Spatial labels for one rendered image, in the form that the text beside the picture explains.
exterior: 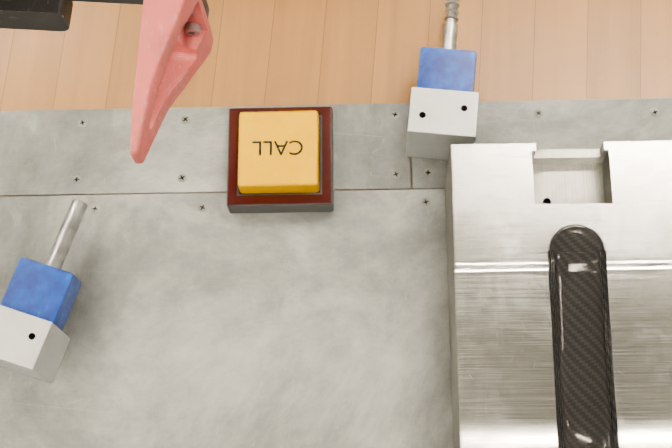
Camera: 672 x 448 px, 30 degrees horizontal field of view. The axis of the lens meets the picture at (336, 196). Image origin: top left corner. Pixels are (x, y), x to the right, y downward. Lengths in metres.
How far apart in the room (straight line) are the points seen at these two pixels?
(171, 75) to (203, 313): 0.39
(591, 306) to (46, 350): 0.38
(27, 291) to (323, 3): 0.33
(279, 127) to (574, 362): 0.28
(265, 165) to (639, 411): 0.32
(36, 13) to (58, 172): 0.40
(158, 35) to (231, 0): 0.49
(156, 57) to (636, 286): 0.43
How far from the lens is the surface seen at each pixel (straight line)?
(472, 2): 1.03
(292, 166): 0.93
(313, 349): 0.93
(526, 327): 0.85
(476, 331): 0.85
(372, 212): 0.96
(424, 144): 0.94
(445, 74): 0.95
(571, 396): 0.85
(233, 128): 0.96
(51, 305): 0.93
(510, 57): 1.01
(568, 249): 0.87
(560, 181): 0.91
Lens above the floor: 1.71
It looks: 71 degrees down
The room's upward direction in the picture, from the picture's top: 7 degrees counter-clockwise
